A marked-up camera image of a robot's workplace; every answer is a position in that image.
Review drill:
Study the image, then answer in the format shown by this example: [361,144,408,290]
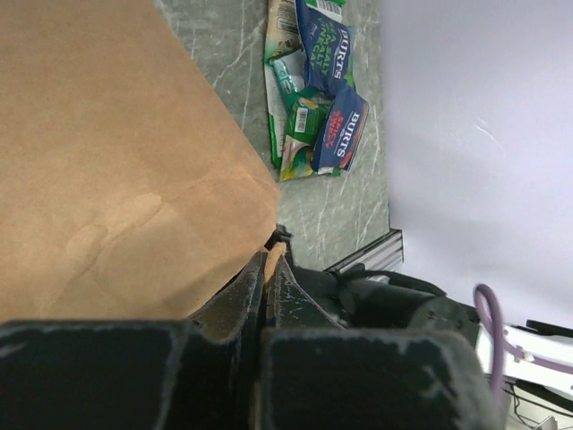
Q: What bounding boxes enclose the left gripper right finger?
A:
[259,259,504,429]

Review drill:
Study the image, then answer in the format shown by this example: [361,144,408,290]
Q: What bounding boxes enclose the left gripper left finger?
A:
[1,253,266,429]

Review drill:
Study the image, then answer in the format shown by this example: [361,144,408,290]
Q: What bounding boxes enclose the brown paper bag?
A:
[1,1,279,321]

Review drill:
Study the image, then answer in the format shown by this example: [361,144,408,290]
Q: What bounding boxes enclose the blue Burts spicy bag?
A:
[311,84,369,172]

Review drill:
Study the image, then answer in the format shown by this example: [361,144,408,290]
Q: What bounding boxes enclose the green snack bag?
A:
[279,88,340,182]

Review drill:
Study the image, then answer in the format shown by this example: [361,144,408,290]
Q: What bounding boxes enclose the teal snack packet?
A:
[270,48,305,112]

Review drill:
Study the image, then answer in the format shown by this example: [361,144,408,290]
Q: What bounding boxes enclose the blue Burts chips bag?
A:
[295,1,354,98]

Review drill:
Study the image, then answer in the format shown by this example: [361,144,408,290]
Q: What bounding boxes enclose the green Cheetos chips bag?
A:
[263,0,300,168]

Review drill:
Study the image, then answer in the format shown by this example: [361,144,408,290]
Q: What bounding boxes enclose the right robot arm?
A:
[268,227,572,396]

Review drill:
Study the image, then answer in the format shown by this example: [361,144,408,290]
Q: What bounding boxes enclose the aluminium rail frame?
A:
[328,228,404,272]

